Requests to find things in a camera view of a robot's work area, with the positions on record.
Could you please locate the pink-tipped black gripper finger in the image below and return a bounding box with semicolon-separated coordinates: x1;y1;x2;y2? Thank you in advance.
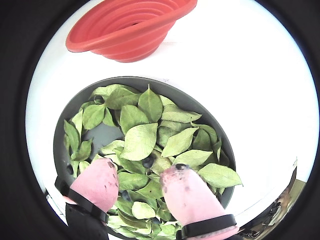
54;158;120;240
159;165;241;240

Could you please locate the red collapsible silicone cup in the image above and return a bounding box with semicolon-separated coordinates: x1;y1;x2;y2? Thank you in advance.
65;0;198;63

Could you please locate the pile of green leaves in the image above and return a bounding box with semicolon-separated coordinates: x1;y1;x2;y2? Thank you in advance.
62;83;244;240

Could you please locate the large pointed green leaf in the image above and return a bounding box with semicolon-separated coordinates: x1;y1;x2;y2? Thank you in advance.
196;163;244;189

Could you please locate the dark grey round bowl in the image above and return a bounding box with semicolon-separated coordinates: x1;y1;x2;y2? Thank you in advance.
52;76;237;240

